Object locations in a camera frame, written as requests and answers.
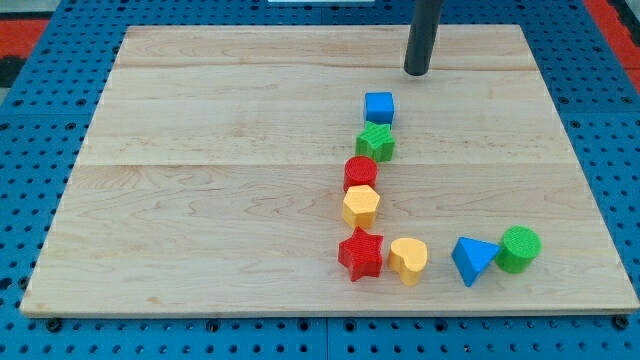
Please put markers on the green star block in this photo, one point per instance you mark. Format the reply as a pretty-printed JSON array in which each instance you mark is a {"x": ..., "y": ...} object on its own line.
[{"x": 376, "y": 142}]

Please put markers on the red star block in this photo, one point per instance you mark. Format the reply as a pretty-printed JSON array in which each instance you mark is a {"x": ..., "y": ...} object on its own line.
[{"x": 361, "y": 255}]

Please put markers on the red cylinder block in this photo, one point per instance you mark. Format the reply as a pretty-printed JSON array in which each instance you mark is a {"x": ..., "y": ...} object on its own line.
[{"x": 360, "y": 170}]

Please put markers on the yellow hexagon block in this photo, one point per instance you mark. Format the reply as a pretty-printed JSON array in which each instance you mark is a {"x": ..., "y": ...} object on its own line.
[{"x": 360, "y": 205}]

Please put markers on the light wooden board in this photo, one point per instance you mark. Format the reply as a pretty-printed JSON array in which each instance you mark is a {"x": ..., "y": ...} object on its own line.
[{"x": 209, "y": 182}]

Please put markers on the blue cube block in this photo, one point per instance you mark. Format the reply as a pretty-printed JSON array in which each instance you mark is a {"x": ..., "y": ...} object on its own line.
[{"x": 379, "y": 107}]

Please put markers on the yellow heart block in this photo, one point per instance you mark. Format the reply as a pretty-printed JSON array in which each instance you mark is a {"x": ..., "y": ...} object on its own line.
[{"x": 408, "y": 258}]

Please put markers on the blue triangle block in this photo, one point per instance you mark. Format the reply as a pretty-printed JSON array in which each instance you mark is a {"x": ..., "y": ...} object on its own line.
[{"x": 472, "y": 257}]

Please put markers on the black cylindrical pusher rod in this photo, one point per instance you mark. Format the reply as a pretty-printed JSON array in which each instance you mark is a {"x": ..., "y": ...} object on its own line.
[{"x": 422, "y": 36}]

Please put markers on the green cylinder block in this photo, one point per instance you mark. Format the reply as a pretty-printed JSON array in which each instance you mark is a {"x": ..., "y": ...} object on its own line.
[{"x": 519, "y": 246}]

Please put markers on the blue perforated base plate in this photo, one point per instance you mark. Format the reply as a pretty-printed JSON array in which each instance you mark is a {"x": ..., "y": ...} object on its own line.
[{"x": 48, "y": 109}]

